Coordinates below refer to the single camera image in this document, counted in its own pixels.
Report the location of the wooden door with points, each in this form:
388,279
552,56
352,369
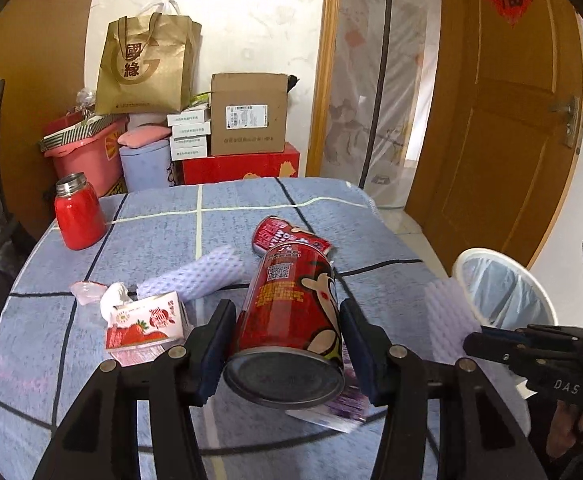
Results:
494,170

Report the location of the white foam net sleeve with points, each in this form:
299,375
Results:
450,319

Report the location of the strawberry milk carton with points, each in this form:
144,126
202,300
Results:
138,331

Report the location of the purple tissue pack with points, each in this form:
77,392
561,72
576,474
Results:
344,413

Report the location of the brown cardboard box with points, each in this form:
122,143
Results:
248,113

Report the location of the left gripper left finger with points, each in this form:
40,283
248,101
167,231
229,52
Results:
98,437

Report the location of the red cartoon can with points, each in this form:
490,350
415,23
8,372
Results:
287,347

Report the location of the pink cushion lid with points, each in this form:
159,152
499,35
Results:
143,135

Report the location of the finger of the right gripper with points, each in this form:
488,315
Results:
534,341

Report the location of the brass door handle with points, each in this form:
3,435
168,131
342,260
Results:
570,114

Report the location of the pink plastic basket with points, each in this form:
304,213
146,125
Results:
90,147

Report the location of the right hand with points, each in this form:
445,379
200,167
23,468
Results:
567,419

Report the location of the transparent zip door curtain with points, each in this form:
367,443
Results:
385,63

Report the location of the red drink can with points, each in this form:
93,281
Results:
274,231

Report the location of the stacked white small boxes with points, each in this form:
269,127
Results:
190,133

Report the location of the white round trash bin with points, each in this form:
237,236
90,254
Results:
502,293

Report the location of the light blue plastic bucket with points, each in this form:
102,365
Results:
147,167

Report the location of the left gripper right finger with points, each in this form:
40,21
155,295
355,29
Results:
479,436

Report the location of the blue plaid tablecloth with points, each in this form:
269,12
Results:
50,345

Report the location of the red thermos bottle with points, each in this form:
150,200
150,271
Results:
78,212

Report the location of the red flat gift box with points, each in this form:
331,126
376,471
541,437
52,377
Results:
222,168

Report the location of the gold paper gift bag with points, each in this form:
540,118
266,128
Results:
148,64

